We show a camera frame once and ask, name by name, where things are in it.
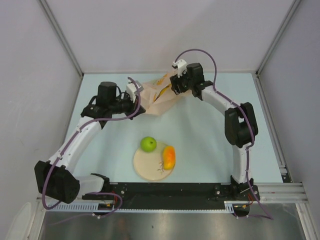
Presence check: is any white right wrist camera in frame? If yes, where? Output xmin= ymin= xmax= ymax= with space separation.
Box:
xmin=171 ymin=59 xmax=187 ymax=78

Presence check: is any green fake apple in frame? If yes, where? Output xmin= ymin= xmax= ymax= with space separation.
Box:
xmin=140 ymin=136 xmax=157 ymax=153

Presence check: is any orange yellow fake mango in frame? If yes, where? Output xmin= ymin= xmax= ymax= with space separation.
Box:
xmin=162 ymin=145 xmax=176 ymax=170

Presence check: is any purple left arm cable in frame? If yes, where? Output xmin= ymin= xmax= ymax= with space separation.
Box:
xmin=41 ymin=76 xmax=144 ymax=226

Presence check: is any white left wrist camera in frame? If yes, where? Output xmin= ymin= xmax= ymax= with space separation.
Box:
xmin=126 ymin=79 xmax=144 ymax=103

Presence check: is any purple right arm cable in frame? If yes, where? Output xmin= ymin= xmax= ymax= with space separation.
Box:
xmin=173 ymin=48 xmax=275 ymax=221

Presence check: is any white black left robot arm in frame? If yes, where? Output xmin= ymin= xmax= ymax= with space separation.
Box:
xmin=34 ymin=78 xmax=145 ymax=204

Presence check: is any round cream green plate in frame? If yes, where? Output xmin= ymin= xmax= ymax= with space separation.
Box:
xmin=133 ymin=141 xmax=174 ymax=182

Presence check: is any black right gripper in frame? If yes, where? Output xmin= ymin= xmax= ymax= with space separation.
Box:
xmin=171 ymin=68 xmax=195 ymax=96

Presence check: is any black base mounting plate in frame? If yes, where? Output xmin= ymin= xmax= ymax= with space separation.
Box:
xmin=82 ymin=181 xmax=260 ymax=211

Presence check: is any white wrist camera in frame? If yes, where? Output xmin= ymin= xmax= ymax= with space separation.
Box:
xmin=171 ymin=59 xmax=187 ymax=78
xmin=126 ymin=79 xmax=144 ymax=103

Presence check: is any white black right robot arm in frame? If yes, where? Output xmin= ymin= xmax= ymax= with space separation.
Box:
xmin=170 ymin=60 xmax=259 ymax=201

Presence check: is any white slotted cable duct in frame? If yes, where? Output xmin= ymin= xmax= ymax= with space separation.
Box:
xmin=50 ymin=201 xmax=235 ymax=214

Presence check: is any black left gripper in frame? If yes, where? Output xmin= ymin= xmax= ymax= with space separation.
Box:
xmin=109 ymin=91 xmax=145 ymax=121

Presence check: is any aluminium frame rail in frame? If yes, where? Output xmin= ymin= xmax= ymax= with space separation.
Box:
xmin=36 ymin=182 xmax=308 ymax=203

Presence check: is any translucent peach plastic bag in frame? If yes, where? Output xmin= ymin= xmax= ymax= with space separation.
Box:
xmin=140 ymin=72 xmax=189 ymax=116

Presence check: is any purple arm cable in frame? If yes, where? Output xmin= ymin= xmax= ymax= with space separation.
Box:
xmin=173 ymin=48 xmax=275 ymax=221
xmin=41 ymin=76 xmax=144 ymax=226

